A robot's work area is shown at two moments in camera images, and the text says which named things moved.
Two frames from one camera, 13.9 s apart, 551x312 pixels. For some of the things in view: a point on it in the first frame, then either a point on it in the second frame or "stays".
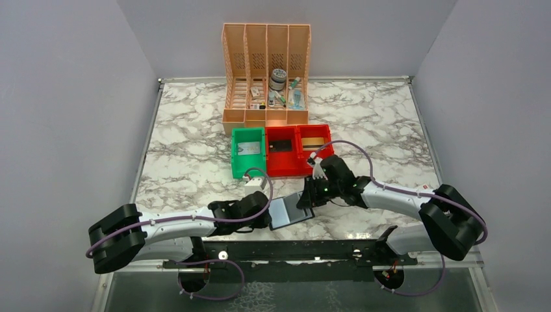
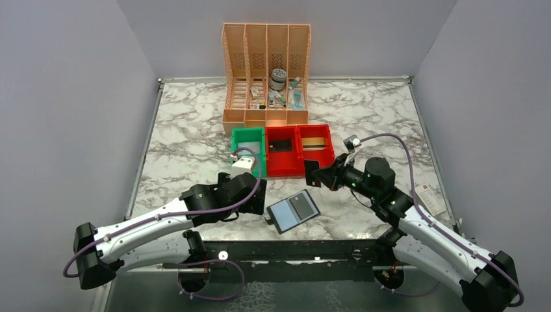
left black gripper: [262, 208] -> [256, 194]
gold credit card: [312, 143] stays
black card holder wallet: [284, 211] stays
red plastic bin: [310, 131] stays
